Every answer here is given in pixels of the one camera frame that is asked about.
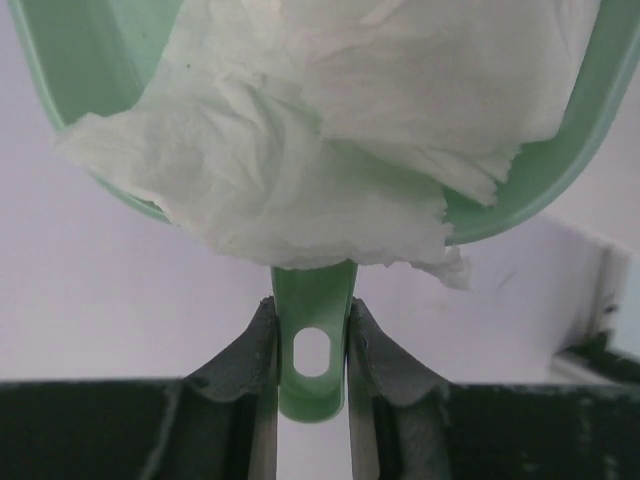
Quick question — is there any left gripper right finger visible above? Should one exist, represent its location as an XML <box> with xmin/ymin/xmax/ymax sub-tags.
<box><xmin>348</xmin><ymin>300</ymin><xmax>639</xmax><ymax>479</ymax></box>

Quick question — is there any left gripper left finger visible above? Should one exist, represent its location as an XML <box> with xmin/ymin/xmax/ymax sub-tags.
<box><xmin>1</xmin><ymin>298</ymin><xmax>278</xmax><ymax>479</ymax></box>

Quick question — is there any paper scrap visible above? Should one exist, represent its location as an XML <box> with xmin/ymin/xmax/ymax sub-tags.
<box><xmin>57</xmin><ymin>1</ymin><xmax>470</xmax><ymax>289</ymax></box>

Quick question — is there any paper scrap mid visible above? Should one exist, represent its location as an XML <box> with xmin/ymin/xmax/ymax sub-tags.
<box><xmin>281</xmin><ymin>1</ymin><xmax>600</xmax><ymax>206</ymax></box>

